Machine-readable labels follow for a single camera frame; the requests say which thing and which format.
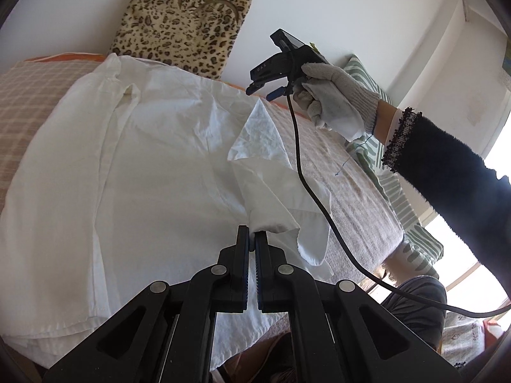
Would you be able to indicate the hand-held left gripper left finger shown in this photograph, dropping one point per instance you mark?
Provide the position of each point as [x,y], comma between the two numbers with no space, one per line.
[241,255]

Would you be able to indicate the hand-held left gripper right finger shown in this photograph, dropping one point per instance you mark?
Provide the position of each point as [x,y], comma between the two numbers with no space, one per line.
[263,259]

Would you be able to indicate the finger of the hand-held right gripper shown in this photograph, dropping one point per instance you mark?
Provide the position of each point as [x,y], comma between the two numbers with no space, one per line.
[261,86]
[277,93]

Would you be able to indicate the white long-sleeved shirt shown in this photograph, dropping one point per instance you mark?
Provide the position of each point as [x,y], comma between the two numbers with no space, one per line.
[139,167]

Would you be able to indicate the person's right forearm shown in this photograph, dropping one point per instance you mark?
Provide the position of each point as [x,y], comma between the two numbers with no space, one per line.
[439,159]

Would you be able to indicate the person's right hand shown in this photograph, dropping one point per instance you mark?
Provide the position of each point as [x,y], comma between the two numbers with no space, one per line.
[339,99]

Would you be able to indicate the leopard print cushion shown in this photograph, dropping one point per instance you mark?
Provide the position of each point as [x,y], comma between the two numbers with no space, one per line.
[179,20]

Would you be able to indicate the beige checkered blanket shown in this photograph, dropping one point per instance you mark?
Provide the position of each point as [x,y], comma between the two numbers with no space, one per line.
[351,191]

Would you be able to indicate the green striped pillow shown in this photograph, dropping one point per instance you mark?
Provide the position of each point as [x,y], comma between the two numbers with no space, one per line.
[399,203]

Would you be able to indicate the dark grey cloth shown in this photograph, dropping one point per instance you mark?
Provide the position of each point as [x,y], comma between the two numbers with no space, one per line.
[419,307]

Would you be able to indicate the white patterned cloth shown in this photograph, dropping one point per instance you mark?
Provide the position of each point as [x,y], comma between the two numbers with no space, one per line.
[463,339]

